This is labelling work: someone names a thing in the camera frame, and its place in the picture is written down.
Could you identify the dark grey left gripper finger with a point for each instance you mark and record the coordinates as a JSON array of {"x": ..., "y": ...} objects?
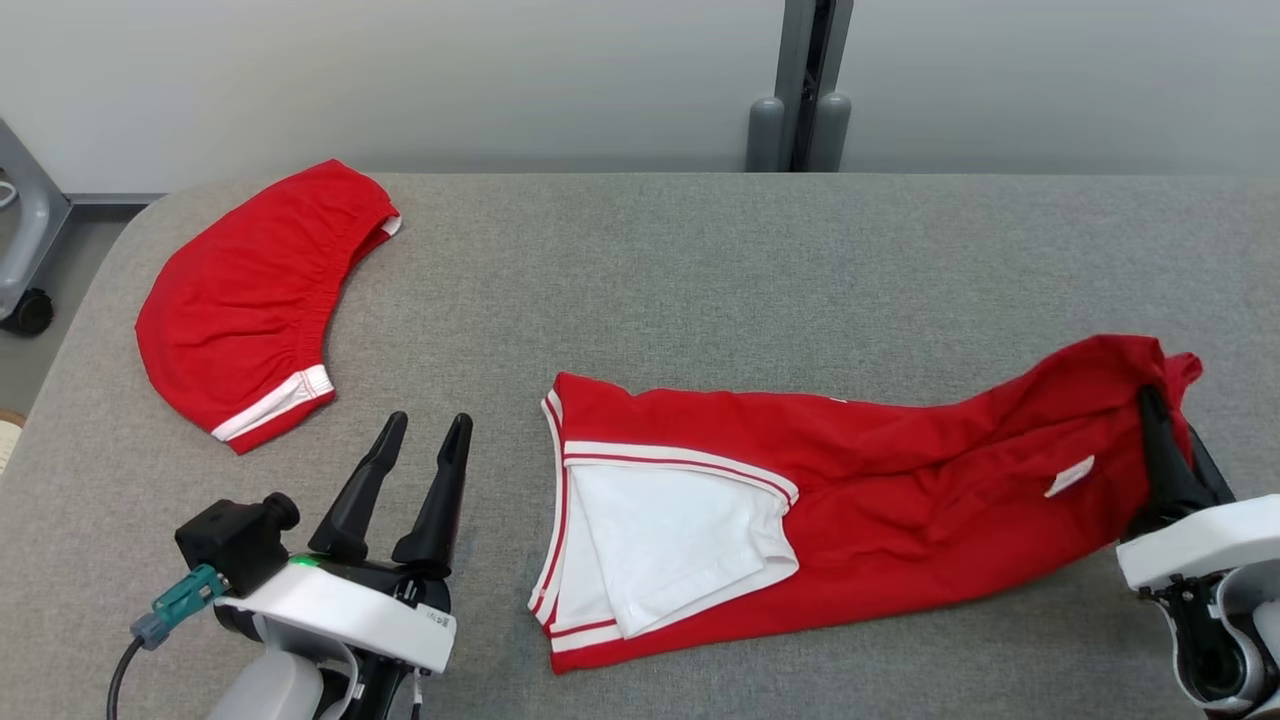
[
  {"x": 360, "y": 495},
  {"x": 440, "y": 510}
]

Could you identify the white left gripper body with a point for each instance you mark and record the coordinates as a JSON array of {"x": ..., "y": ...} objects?
[{"x": 350, "y": 615}]

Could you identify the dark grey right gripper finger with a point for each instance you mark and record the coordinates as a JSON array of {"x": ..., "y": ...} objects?
[
  {"x": 1168, "y": 480},
  {"x": 1212, "y": 480}
]

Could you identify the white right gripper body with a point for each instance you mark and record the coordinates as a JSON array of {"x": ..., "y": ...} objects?
[{"x": 1200, "y": 545}]

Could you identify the red shorts with white trim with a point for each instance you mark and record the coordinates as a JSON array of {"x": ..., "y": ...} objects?
[{"x": 240, "y": 300}]

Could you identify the red white sports jersey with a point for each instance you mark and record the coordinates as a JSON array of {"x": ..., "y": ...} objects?
[{"x": 900, "y": 500}]

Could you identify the black caster wheel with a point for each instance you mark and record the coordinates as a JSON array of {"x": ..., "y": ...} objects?
[{"x": 30, "y": 312}]

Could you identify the grey metal trolley leg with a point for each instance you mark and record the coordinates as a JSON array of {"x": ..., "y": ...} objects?
[{"x": 35, "y": 220}]

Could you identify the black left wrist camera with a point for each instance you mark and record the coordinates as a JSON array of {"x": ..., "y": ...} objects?
[{"x": 235, "y": 540}]

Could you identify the grey cylindrical post bumper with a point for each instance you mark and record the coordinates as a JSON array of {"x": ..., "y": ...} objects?
[
  {"x": 765, "y": 140},
  {"x": 830, "y": 135}
]

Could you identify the grey metal wall post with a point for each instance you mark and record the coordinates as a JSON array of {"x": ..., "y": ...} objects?
[{"x": 810, "y": 80}]

